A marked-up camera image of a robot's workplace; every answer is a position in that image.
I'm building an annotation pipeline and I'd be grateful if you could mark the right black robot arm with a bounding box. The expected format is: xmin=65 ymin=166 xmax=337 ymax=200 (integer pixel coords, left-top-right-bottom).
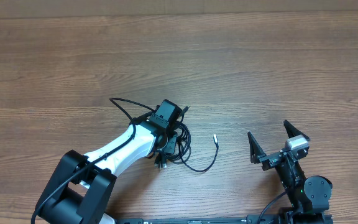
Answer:
xmin=247 ymin=120 xmax=333 ymax=224

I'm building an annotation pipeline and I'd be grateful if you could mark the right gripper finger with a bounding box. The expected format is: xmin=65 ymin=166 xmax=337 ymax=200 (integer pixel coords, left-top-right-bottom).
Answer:
xmin=283 ymin=119 xmax=310 ymax=141
xmin=247 ymin=131 xmax=266 ymax=164

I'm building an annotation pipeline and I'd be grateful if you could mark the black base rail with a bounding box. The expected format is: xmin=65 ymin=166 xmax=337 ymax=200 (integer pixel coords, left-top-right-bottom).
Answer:
xmin=115 ymin=213 xmax=334 ymax=224

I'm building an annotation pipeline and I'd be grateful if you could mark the black cable bundle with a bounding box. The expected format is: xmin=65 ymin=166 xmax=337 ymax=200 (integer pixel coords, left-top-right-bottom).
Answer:
xmin=152 ymin=105 xmax=220 ymax=173

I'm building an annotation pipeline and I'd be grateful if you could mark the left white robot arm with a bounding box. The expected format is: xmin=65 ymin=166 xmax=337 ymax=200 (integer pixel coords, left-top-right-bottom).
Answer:
xmin=30 ymin=100 xmax=185 ymax=224

